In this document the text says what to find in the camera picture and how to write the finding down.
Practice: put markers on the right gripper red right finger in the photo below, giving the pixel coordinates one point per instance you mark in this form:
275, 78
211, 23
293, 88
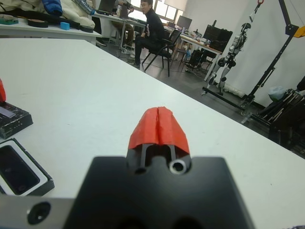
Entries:
174, 131

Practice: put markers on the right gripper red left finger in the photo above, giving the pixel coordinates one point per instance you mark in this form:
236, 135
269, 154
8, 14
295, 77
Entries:
145, 128

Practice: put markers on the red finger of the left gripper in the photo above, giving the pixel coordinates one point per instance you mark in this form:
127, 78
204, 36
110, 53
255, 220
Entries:
2, 93

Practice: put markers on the black box lid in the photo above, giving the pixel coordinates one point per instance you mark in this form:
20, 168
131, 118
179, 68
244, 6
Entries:
14, 124

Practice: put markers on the small blue box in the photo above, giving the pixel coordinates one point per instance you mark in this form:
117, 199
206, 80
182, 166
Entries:
65, 25

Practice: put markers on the black box with white insert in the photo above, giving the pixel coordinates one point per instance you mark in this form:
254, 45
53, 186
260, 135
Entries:
46, 183

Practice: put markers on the teal flat object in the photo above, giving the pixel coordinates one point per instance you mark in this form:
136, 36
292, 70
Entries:
9, 21

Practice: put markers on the white office desk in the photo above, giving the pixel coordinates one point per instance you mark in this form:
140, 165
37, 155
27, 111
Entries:
210, 68

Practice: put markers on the black tape roll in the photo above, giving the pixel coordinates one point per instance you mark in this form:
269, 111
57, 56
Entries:
29, 23

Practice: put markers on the white side table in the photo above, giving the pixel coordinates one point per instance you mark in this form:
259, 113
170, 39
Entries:
47, 33

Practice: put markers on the black office chair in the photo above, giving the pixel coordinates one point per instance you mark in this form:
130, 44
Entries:
175, 35

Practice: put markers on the blue puffer jacket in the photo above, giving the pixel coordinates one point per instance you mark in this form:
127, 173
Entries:
52, 7

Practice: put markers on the computer monitor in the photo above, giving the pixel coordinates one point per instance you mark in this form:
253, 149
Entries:
184, 22
212, 33
226, 37

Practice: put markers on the seated person in black sweater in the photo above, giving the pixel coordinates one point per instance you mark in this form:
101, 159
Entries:
152, 23

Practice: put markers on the white puffer jacket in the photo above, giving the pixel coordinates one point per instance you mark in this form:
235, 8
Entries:
76, 14

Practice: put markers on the silver humanoid robot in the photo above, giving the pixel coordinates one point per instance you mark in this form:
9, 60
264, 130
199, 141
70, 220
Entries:
237, 41

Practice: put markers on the pale green bag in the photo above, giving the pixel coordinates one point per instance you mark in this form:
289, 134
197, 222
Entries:
277, 93

